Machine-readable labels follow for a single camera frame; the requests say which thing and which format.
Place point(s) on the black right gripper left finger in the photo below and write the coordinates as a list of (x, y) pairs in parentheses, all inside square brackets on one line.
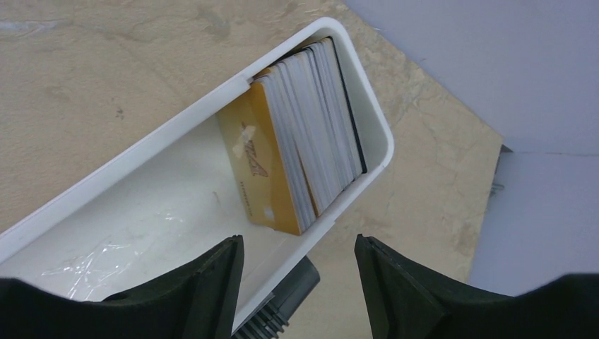
[(195, 300)]

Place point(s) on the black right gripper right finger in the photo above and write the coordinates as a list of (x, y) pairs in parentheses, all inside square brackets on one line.
[(408, 300)]

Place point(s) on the gold credit card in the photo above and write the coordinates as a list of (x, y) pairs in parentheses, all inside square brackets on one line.
[(254, 154)]

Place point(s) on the white plastic card bin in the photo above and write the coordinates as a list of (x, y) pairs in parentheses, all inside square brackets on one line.
[(172, 196)]

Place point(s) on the stack of cards in bin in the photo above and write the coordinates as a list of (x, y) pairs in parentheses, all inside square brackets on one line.
[(314, 126)]

